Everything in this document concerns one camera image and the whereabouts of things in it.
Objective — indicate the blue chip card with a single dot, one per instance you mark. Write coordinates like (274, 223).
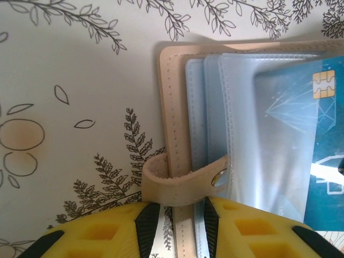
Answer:
(295, 113)

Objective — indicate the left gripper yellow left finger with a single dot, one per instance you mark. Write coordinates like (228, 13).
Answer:
(94, 236)

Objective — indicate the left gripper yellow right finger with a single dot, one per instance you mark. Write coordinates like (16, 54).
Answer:
(255, 233)

